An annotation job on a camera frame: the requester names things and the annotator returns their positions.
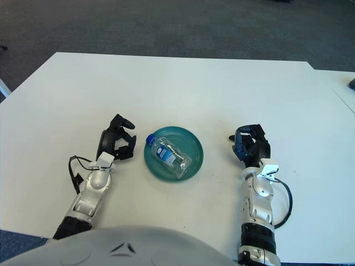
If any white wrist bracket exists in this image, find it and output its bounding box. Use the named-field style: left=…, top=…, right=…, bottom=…
left=88, top=151, right=116, bottom=171
left=257, top=159, right=280, bottom=177

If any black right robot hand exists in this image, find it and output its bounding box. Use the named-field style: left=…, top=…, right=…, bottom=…
left=228, top=124, right=272, bottom=168

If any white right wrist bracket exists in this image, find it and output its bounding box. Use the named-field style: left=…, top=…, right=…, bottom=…
left=257, top=159, right=280, bottom=177

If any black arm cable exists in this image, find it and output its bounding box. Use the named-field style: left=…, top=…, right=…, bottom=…
left=273, top=178, right=294, bottom=229
left=68, top=156, right=98, bottom=195

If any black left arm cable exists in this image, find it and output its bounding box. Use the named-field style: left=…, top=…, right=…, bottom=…
left=68, top=156, right=98, bottom=195

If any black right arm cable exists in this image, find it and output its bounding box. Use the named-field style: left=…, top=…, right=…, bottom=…
left=273, top=178, right=294, bottom=229

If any clear bottle with blue cap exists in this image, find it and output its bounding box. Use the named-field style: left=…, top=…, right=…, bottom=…
left=145, top=134, right=193, bottom=178

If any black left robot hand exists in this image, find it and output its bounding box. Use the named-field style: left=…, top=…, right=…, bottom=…
left=95, top=114, right=138, bottom=163

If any grey robot torso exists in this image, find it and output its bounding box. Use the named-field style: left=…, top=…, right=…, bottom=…
left=0, top=226, right=239, bottom=266

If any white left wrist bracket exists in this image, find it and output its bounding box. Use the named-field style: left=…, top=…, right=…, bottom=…
left=88, top=151, right=116, bottom=171

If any teal round plate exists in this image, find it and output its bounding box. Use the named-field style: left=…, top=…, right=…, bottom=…
left=143, top=126, right=205, bottom=183

